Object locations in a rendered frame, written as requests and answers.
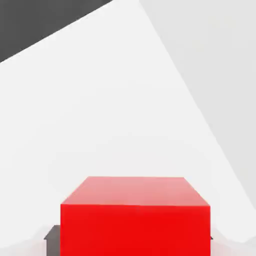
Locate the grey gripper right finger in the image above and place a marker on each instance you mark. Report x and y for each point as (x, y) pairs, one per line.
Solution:
(222, 247)

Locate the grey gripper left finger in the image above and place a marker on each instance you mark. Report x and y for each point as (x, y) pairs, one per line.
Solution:
(53, 241)

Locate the small red cube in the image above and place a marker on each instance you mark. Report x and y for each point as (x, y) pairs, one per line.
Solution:
(135, 230)

